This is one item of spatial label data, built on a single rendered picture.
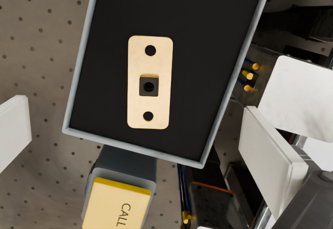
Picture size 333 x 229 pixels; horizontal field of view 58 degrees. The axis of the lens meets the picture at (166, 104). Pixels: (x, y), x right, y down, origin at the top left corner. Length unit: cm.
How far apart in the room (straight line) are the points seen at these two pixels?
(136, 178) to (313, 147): 30
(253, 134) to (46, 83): 67
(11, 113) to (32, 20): 61
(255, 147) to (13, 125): 13
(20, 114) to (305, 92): 28
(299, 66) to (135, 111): 18
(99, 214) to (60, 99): 50
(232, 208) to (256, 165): 39
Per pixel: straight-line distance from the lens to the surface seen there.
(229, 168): 84
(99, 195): 32
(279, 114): 36
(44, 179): 90
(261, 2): 27
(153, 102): 27
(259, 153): 16
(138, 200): 32
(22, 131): 19
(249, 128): 18
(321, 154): 54
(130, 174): 33
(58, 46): 77
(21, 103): 19
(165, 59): 26
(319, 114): 38
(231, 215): 53
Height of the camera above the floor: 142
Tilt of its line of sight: 73 degrees down
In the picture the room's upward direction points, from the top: 177 degrees clockwise
